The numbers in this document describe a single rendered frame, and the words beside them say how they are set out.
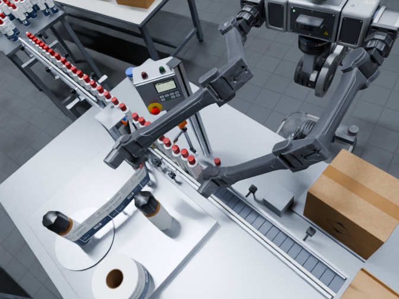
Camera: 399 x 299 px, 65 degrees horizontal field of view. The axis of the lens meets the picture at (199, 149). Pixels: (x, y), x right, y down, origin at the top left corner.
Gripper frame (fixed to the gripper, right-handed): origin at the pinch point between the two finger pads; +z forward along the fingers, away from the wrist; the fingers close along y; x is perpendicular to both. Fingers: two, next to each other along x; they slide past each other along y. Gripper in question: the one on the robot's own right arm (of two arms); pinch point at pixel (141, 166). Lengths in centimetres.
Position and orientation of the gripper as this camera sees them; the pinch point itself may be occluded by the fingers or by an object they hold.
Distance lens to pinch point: 136.0
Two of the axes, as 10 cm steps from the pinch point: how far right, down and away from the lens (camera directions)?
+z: 1.9, 5.3, 8.3
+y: 7.3, 4.9, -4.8
